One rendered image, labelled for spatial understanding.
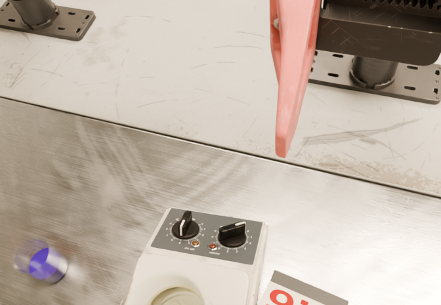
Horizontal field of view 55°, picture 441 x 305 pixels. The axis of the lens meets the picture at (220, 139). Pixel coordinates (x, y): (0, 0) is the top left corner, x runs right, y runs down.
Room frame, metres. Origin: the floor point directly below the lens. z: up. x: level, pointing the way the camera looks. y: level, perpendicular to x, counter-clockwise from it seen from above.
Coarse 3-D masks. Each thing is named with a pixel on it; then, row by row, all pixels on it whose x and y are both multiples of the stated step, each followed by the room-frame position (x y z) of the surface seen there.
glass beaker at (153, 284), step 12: (156, 276) 0.10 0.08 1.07; (168, 276) 0.10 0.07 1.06; (180, 276) 0.10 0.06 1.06; (132, 288) 0.10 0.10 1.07; (144, 288) 0.10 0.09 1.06; (156, 288) 0.10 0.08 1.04; (192, 288) 0.09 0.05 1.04; (132, 300) 0.09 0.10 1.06; (144, 300) 0.09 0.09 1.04; (204, 300) 0.08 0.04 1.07
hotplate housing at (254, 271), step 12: (156, 228) 0.20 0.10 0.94; (264, 228) 0.17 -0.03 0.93; (264, 240) 0.16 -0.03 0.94; (144, 252) 0.16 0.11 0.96; (156, 252) 0.16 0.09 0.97; (168, 252) 0.16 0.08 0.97; (216, 264) 0.13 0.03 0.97; (228, 264) 0.13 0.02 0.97; (240, 264) 0.13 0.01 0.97; (252, 276) 0.11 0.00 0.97; (252, 288) 0.10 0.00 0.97; (252, 300) 0.09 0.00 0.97
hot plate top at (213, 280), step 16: (144, 256) 0.15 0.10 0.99; (160, 256) 0.15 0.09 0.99; (144, 272) 0.13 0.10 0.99; (192, 272) 0.12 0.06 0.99; (208, 272) 0.12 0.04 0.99; (224, 272) 0.12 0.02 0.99; (240, 272) 0.11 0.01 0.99; (208, 288) 0.10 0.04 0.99; (224, 288) 0.10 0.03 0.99; (240, 288) 0.10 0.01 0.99; (224, 304) 0.09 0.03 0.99; (240, 304) 0.08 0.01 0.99
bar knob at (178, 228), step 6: (186, 216) 0.20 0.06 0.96; (180, 222) 0.19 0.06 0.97; (186, 222) 0.19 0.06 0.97; (192, 222) 0.19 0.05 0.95; (174, 228) 0.19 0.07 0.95; (180, 228) 0.18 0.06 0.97; (186, 228) 0.18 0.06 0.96; (192, 228) 0.18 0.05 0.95; (198, 228) 0.18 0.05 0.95; (174, 234) 0.18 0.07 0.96; (180, 234) 0.18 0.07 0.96; (186, 234) 0.18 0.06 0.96; (192, 234) 0.17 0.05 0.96
